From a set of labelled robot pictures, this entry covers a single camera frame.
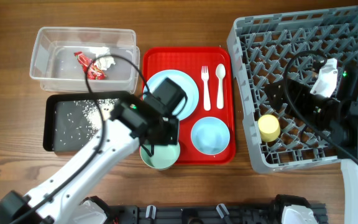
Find yellow cup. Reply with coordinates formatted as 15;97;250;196
258;114;280;142

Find light blue plate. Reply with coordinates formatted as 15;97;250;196
147;70;199;121

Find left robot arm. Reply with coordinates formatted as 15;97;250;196
0;78;188;223

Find red serving tray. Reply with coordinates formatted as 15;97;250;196
142;47;236;165

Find black plastic tray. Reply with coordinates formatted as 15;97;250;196
43;91;129;153

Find rice and food scraps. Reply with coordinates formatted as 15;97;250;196
53;99;117;151

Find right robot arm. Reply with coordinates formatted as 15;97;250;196
265;65;358;223

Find red snack wrapper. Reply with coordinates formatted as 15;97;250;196
74;51;106;80

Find white napkin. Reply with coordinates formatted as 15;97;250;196
89;47;116;70

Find light blue bowl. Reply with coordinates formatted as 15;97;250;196
191;116;231;156

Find green bowl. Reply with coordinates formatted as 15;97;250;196
140;143;181;170

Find clear plastic bin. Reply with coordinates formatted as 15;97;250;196
30;27;140;93

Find white plastic fork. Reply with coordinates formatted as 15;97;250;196
201;66;211;111

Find white plastic spoon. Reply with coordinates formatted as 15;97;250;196
216;63;226;109

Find grey dishwasher rack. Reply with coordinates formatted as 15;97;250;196
227;6;358;174

